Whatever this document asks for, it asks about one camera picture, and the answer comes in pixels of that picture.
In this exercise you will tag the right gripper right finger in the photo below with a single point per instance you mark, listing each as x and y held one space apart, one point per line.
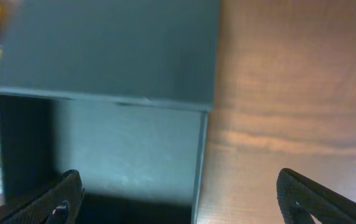
302 200

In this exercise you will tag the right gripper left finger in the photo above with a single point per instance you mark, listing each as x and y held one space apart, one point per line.
58 201

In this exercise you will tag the black gift box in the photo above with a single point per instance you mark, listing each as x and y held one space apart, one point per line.
119 92

